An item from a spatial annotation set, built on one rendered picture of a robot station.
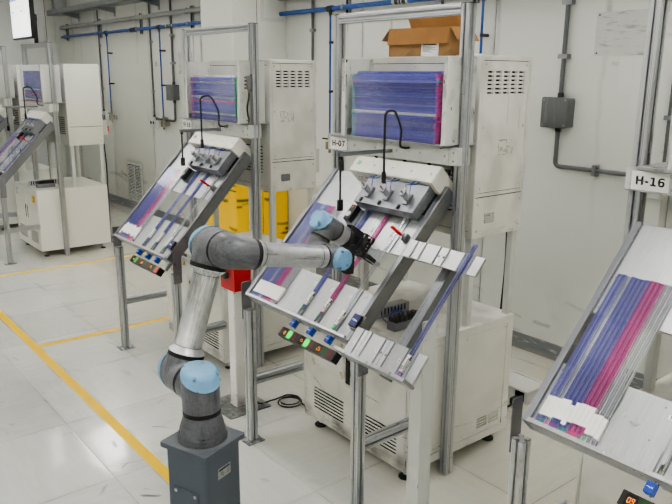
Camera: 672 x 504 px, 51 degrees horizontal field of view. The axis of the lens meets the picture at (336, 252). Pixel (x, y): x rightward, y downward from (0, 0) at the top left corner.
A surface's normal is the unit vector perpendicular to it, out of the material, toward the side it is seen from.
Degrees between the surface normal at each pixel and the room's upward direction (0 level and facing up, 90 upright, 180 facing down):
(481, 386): 90
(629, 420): 44
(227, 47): 90
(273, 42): 90
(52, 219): 90
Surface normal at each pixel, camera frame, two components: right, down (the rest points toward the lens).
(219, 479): 0.85, 0.14
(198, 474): -0.52, 0.21
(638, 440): -0.54, -0.59
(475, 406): 0.63, 0.19
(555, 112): -0.78, 0.15
